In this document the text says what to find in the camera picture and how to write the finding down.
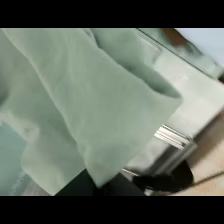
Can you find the silver frame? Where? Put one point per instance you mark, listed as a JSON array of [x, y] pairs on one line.
[[174, 135]]

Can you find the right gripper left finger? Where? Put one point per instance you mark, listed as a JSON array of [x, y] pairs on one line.
[[81, 186]]

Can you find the pale green shirt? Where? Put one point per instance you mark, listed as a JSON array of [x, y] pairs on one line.
[[100, 100]]

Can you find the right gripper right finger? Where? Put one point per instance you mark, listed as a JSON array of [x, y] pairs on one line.
[[121, 186]]

